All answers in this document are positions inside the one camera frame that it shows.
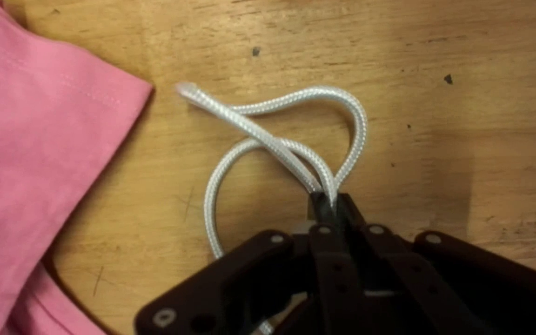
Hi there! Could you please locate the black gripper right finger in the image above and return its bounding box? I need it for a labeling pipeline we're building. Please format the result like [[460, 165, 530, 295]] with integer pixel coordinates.
[[337, 191, 536, 335]]

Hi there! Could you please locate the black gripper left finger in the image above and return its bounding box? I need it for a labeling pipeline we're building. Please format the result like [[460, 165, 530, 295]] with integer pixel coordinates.
[[132, 189, 348, 335]]

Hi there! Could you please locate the pink cloth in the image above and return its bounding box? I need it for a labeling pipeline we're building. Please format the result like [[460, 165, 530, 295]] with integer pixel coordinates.
[[0, 0, 156, 335]]

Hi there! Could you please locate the thin white cord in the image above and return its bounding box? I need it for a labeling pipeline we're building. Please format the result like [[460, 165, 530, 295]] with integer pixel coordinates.
[[175, 79, 370, 260]]

